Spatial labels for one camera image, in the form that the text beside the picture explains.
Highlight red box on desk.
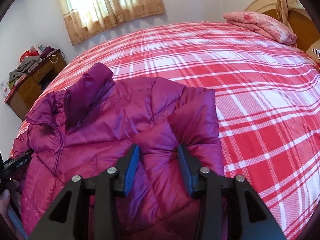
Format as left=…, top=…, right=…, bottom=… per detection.
left=20, top=46, right=42, bottom=63

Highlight purple folded clothes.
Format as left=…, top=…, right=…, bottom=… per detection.
left=40, top=46, right=56, bottom=60

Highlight white card on desk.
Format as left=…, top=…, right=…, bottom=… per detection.
left=1, top=81, right=11, bottom=98

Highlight folded pink floral quilt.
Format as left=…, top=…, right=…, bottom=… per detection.
left=223, top=11, right=297, bottom=46

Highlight red plaid bed sheet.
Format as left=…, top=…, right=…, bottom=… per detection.
left=16, top=21, right=320, bottom=240

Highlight brown wooden desk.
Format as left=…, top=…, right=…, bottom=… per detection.
left=4, top=49, right=67, bottom=120

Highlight beige window curtain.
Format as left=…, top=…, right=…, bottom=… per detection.
left=59, top=0, right=165, bottom=45

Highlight magenta puffer jacket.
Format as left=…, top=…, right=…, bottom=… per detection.
left=12, top=63, right=223, bottom=239

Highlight striped pillow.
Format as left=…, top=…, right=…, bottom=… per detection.
left=312, top=48, right=320, bottom=63

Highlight beige side curtain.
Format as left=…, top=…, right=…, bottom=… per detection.
left=276, top=0, right=304, bottom=25

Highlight person's left hand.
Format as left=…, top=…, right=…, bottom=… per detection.
left=0, top=179, right=22, bottom=230

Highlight grey folded clothes pile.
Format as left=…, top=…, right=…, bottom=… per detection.
left=9, top=56, right=42, bottom=82

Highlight wooden bed headboard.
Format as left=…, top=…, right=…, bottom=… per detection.
left=246, top=0, right=319, bottom=63

